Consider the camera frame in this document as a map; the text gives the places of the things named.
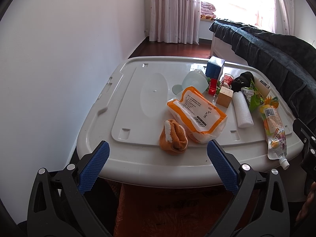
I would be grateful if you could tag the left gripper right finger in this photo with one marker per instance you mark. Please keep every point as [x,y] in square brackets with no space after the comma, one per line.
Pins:
[259,205]

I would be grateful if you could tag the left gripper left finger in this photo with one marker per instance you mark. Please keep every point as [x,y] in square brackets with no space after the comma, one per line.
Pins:
[57,206]

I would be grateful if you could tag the orange juice drink pouch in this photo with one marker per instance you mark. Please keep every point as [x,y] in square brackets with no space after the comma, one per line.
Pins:
[275,135]

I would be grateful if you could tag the orange toy dinosaur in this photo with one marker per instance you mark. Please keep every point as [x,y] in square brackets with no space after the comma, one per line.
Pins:
[272,101]

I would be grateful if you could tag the green snack wrapper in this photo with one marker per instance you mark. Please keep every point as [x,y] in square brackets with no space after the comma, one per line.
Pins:
[253,96]

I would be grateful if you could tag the white foam cylinder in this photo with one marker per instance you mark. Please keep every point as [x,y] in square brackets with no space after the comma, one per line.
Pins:
[243,115]

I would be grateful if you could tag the black sock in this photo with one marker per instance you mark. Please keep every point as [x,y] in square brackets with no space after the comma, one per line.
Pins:
[244,80]

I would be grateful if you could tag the wooden cube block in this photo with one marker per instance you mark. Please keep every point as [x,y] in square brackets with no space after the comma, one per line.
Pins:
[224,97]

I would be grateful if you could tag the red white wrapper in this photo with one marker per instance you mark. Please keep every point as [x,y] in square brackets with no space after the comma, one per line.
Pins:
[226,81]

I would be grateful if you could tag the orange white snack bag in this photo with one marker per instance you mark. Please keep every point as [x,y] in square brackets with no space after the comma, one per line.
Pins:
[202,120]

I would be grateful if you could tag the orange sock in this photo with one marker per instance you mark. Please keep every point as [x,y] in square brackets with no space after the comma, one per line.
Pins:
[173,139]

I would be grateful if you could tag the blue milk carton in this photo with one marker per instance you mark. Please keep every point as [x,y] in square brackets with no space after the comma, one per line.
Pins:
[214,67]

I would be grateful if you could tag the light blue plastic cup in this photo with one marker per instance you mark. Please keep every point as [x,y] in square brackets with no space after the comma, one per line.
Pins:
[195,78]

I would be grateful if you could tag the white cylindrical bottle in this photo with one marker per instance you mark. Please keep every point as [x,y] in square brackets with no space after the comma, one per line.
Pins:
[262,87]

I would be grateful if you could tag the orange trash bag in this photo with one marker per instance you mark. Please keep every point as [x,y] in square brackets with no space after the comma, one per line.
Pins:
[145,211]

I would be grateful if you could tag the person's right hand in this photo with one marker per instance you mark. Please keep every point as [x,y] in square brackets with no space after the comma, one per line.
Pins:
[308,203]

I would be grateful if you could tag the red green toy car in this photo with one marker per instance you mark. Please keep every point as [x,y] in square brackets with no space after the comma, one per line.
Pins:
[213,87]

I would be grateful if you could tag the white plastic storage box lid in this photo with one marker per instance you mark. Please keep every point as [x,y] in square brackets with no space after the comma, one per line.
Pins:
[130,112]

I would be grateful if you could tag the pink curtain right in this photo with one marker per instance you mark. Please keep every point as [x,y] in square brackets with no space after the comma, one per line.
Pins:
[285,17]

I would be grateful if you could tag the folded pink quilt stack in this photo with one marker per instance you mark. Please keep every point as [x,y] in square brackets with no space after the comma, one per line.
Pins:
[207,11]

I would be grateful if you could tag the pink patterned curtain left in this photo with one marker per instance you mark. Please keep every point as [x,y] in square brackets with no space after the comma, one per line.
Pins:
[175,21]

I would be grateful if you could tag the white bed frame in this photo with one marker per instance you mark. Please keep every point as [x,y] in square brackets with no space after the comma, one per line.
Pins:
[223,50]

